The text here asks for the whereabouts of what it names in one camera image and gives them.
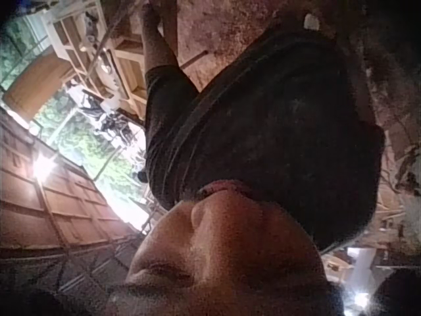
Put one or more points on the brown panelled wooden doors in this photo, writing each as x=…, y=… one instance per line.
x=49, y=204

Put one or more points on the small white scrap piece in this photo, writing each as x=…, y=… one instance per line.
x=311, y=21

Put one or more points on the unfinished wooden furniture frames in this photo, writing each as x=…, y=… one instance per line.
x=125, y=62

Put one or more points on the thin dark rod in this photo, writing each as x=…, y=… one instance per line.
x=194, y=60

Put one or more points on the white pillar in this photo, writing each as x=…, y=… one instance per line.
x=360, y=263

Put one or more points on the parked motorcycles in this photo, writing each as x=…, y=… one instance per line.
x=110, y=123

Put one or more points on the heap of wood pieces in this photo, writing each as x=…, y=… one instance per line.
x=399, y=171

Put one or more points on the plain wooden board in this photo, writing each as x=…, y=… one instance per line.
x=36, y=85

